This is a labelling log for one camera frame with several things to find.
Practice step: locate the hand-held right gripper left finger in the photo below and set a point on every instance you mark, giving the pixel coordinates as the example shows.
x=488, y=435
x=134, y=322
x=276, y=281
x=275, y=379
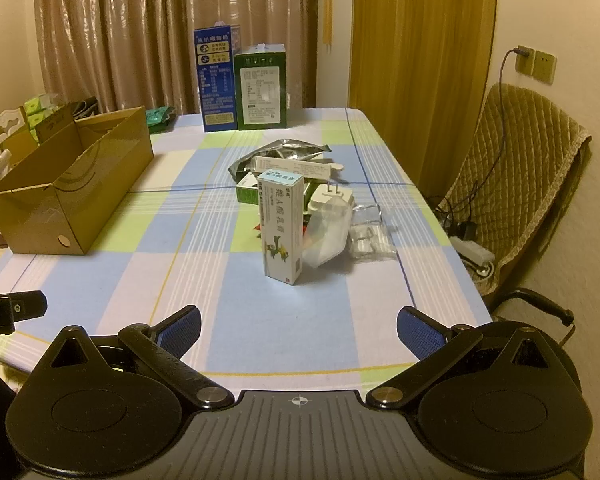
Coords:
x=180, y=327

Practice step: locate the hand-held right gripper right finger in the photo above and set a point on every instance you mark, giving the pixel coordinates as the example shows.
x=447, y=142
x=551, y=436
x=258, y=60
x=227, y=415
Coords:
x=420, y=332

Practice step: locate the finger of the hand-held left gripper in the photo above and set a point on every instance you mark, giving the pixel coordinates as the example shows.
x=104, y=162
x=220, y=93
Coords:
x=30, y=305

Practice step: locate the brown cardboard box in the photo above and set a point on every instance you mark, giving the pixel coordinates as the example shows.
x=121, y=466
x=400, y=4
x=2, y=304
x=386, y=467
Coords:
x=55, y=210

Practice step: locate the white charger plug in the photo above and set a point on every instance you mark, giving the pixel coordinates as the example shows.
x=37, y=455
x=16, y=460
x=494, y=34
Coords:
x=325, y=197

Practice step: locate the silver foil bag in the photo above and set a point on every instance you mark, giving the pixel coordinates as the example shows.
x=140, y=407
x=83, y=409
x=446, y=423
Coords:
x=275, y=152

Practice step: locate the plaid cloth-covered desktop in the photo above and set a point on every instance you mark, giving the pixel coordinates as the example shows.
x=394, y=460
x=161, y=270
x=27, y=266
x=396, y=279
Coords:
x=130, y=285

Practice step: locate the white power strip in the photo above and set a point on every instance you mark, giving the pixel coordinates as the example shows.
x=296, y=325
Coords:
x=472, y=250

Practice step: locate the clear plastic packet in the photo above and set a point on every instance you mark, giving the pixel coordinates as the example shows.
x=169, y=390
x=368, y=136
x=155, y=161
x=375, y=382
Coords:
x=372, y=240

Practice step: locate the white green medicine box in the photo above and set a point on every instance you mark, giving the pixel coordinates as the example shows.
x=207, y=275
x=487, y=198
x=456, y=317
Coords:
x=280, y=230

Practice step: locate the small green box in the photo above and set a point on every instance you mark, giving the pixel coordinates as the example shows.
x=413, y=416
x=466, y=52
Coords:
x=246, y=192

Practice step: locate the white carved chair back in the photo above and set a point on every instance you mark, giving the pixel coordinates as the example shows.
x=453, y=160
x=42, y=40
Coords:
x=7, y=125

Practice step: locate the chair with quilted cover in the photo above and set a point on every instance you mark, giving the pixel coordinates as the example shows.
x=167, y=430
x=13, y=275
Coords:
x=520, y=170

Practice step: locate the long white box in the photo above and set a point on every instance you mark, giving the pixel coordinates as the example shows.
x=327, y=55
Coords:
x=290, y=167

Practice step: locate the stack of green boxes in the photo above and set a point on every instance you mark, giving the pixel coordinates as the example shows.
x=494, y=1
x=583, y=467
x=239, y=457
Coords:
x=40, y=107

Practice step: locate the green snack packet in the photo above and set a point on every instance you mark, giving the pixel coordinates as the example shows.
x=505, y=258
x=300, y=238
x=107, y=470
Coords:
x=161, y=117

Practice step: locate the tall blue carton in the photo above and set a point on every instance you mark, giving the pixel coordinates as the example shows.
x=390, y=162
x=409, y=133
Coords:
x=215, y=85

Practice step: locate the green carton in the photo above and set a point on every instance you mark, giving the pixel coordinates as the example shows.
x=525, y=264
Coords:
x=260, y=90

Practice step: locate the yellow curtain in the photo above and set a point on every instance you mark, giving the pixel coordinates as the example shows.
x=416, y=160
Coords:
x=420, y=60

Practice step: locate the brown shiny curtain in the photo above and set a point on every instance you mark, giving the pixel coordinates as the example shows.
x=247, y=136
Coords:
x=130, y=30

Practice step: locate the wall socket plate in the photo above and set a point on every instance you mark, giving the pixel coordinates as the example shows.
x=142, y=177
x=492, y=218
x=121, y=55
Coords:
x=537, y=65

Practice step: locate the yellow wall ornament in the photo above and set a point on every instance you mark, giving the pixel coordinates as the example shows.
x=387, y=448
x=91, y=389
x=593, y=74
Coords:
x=328, y=22

